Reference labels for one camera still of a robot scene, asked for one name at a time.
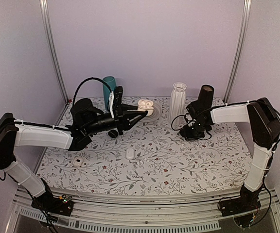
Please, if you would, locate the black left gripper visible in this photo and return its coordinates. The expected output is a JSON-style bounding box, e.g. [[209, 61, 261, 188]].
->
[[84, 103, 146, 135]]

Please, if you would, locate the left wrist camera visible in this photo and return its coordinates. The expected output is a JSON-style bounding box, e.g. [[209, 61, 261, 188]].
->
[[107, 86, 123, 118]]

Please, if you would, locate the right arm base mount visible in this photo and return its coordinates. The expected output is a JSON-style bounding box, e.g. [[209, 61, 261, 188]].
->
[[217, 185, 262, 228]]

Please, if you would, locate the grey spiral plate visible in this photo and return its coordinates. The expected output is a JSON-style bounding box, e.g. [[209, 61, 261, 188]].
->
[[140, 102, 162, 123]]

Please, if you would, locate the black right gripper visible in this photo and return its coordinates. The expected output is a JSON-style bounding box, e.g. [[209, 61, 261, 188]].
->
[[183, 120, 209, 140]]

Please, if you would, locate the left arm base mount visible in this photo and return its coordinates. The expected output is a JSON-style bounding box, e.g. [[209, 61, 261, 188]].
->
[[31, 190, 74, 216]]

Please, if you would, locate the beige earbud charging case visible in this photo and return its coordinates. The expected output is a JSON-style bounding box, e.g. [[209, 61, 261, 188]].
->
[[137, 99, 154, 116]]

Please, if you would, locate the floral patterned table mat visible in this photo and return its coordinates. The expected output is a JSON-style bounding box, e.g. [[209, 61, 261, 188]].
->
[[37, 97, 252, 196]]

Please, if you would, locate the white open earbud case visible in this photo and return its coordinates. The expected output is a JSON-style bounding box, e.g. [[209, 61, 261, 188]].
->
[[73, 157, 83, 167]]

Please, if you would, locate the teal cup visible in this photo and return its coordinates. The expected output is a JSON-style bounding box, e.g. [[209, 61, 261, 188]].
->
[[103, 76, 116, 111]]

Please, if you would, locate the small black earbud case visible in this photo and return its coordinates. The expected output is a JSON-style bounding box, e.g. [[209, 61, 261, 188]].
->
[[108, 130, 119, 138]]

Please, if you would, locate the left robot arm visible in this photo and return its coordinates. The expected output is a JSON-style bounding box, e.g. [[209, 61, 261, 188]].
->
[[0, 98, 148, 211]]

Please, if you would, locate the right aluminium frame post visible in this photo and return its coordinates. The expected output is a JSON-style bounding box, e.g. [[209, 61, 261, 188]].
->
[[223, 0, 252, 103]]

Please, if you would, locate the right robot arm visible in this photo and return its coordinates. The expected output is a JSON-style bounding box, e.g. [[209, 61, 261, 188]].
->
[[179, 98, 280, 212]]

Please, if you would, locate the aluminium front rail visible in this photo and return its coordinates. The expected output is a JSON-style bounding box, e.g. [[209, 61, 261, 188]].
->
[[6, 186, 280, 233]]

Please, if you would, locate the white ribbed vase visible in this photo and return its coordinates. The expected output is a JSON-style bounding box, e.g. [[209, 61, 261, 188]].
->
[[168, 82, 187, 124]]

